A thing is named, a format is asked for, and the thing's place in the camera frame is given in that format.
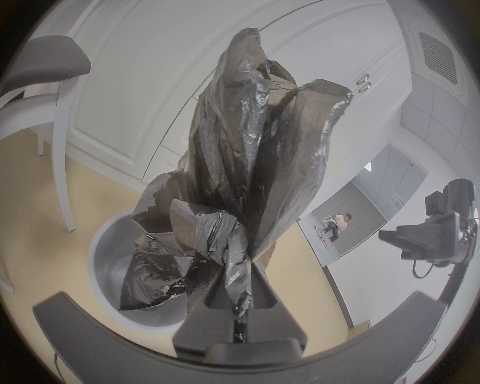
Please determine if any black plastic bag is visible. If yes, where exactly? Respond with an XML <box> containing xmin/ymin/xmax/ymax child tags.
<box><xmin>119</xmin><ymin>27</ymin><xmax>354</xmax><ymax>340</ymax></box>

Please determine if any black cable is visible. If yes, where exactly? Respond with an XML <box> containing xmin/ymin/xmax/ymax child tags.
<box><xmin>412</xmin><ymin>259</ymin><xmax>438</xmax><ymax>279</ymax></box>

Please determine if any ceiling air conditioner vent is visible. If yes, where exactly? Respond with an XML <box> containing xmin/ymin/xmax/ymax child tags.
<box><xmin>408</xmin><ymin>19</ymin><xmax>470</xmax><ymax>97</ymax></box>

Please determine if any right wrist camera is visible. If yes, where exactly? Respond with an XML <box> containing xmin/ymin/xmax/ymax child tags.
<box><xmin>425</xmin><ymin>190</ymin><xmax>448</xmax><ymax>218</ymax></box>

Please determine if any white chair with grey seat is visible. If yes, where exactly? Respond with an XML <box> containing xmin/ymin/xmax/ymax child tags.
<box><xmin>0</xmin><ymin>35</ymin><xmax>93</xmax><ymax>294</ymax></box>

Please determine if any white wardrobe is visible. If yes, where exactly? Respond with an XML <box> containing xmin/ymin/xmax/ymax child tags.
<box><xmin>56</xmin><ymin>0</ymin><xmax>413</xmax><ymax>187</ymax></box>

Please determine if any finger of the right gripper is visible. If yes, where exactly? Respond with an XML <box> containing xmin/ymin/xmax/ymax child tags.
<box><xmin>378</xmin><ymin>212</ymin><xmax>461</xmax><ymax>251</ymax></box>

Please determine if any white trash bin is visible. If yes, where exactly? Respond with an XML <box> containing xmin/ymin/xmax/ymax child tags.
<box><xmin>89</xmin><ymin>211</ymin><xmax>196</xmax><ymax>335</ymax></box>

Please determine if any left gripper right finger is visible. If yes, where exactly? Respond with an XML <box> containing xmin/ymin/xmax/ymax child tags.
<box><xmin>247</xmin><ymin>260</ymin><xmax>308</xmax><ymax>357</ymax></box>

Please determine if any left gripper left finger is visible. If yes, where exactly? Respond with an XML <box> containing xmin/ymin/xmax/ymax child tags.
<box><xmin>173</xmin><ymin>267</ymin><xmax>236</xmax><ymax>358</ymax></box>

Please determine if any person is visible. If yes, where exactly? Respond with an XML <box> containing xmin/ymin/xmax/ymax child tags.
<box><xmin>320</xmin><ymin>212</ymin><xmax>354</xmax><ymax>244</ymax></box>

